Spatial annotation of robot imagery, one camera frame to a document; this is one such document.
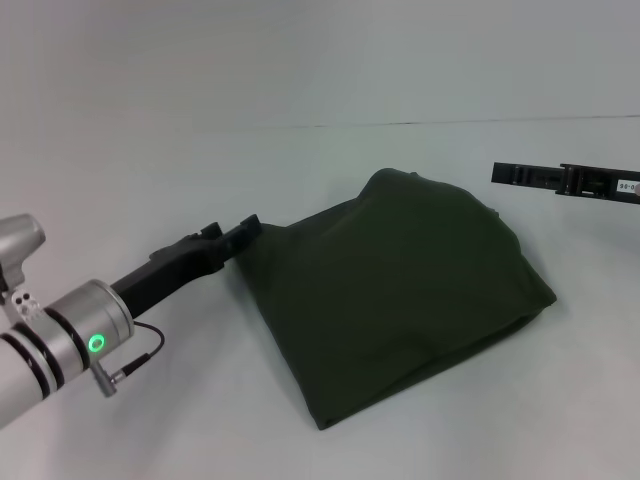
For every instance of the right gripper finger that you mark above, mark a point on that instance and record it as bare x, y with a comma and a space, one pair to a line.
525, 175

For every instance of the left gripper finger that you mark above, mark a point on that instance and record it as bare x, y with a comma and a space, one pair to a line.
242, 235
211, 231

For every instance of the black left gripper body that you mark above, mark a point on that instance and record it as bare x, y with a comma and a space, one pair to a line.
170, 275

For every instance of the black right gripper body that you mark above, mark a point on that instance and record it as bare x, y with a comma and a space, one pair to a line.
600, 182

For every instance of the dark green shirt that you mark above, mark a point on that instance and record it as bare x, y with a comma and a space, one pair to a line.
400, 300

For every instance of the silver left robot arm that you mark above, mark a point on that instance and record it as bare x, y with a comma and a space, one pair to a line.
60, 340

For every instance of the silver vented left wrist camera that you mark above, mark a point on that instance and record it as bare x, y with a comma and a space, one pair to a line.
17, 250

